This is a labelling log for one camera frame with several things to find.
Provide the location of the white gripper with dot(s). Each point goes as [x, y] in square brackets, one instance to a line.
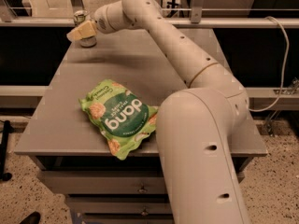
[101, 20]

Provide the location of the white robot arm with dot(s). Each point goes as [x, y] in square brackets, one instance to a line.
[193, 125]

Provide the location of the green rice chip bag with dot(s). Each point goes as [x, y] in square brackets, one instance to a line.
[121, 117]

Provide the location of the black stand base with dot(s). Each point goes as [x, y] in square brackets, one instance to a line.
[7, 130]

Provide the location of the top drawer knob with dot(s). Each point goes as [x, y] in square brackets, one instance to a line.
[142, 189]

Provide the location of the drawer knob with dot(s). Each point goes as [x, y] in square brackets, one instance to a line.
[144, 212]
[142, 189]

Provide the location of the black shoe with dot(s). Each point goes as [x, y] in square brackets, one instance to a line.
[33, 218]

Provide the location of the metal railing frame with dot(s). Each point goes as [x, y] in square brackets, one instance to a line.
[58, 13]

